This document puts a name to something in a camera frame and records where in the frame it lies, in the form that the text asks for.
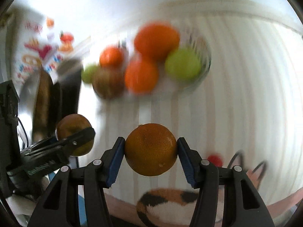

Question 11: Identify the dark red apple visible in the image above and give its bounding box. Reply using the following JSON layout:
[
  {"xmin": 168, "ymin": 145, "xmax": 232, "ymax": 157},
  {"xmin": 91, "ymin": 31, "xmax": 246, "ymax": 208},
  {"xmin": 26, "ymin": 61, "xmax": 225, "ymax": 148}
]
[{"xmin": 55, "ymin": 114, "xmax": 94, "ymax": 157}]

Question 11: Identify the dull orange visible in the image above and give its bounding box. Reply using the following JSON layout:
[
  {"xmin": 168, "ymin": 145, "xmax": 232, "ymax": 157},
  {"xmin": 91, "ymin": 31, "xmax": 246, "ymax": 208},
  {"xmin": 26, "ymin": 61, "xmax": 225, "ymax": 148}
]
[{"xmin": 125, "ymin": 123, "xmax": 177, "ymax": 176}]

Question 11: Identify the green apple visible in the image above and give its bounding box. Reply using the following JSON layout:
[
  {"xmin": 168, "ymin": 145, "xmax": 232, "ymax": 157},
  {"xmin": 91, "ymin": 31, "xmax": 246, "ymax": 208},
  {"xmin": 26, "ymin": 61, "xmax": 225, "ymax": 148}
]
[
  {"xmin": 81, "ymin": 64, "xmax": 99, "ymax": 84},
  {"xmin": 164, "ymin": 47, "xmax": 202, "ymax": 81}
]

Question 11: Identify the brownish red-green apple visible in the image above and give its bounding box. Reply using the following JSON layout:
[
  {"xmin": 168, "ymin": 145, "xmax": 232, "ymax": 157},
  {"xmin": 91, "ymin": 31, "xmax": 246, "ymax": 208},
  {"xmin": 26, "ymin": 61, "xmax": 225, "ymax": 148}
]
[{"xmin": 92, "ymin": 68, "xmax": 125, "ymax": 100}]

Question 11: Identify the small orange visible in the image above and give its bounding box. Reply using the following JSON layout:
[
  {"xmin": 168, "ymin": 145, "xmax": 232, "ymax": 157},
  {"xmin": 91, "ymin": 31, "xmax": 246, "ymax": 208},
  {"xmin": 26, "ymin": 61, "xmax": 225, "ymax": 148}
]
[{"xmin": 99, "ymin": 46, "xmax": 124, "ymax": 68}]

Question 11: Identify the large orange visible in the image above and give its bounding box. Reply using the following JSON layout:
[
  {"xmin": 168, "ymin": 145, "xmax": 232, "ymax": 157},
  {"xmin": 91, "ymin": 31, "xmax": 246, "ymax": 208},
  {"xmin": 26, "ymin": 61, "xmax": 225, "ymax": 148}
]
[{"xmin": 134, "ymin": 22, "xmax": 180, "ymax": 61}]

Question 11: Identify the cherry tomato upper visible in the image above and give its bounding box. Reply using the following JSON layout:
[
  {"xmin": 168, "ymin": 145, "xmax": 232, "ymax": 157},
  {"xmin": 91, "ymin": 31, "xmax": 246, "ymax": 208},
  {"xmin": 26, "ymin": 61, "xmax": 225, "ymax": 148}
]
[{"xmin": 207, "ymin": 153, "xmax": 223, "ymax": 167}]

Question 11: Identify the steel wok with lid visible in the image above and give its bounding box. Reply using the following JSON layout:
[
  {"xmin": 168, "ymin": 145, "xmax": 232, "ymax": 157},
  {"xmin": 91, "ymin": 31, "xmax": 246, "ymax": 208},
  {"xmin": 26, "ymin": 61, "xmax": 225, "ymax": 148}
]
[{"xmin": 18, "ymin": 68, "xmax": 55, "ymax": 145}]

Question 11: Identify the calico cat shaped mat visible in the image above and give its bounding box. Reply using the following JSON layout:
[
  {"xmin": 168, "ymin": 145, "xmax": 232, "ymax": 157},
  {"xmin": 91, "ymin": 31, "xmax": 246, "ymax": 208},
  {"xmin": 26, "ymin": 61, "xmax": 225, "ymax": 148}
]
[{"xmin": 135, "ymin": 150, "xmax": 268, "ymax": 227}]

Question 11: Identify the striped table cloth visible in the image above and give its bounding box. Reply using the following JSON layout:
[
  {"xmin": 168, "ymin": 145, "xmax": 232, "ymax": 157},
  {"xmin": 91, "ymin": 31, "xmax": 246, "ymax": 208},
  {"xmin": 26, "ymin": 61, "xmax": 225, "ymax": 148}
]
[{"xmin": 77, "ymin": 4, "xmax": 303, "ymax": 227}]

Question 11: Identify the oval patterned ceramic plate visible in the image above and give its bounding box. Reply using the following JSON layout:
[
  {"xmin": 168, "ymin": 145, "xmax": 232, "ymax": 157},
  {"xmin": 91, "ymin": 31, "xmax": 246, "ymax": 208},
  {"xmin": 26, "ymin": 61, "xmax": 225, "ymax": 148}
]
[{"xmin": 94, "ymin": 26, "xmax": 212, "ymax": 102}]

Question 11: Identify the colourful fruit wall sticker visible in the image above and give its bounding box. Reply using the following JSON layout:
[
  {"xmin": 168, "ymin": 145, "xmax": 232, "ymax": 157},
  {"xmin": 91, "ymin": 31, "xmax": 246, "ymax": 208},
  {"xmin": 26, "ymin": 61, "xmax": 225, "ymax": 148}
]
[{"xmin": 12, "ymin": 17, "xmax": 74, "ymax": 85}]

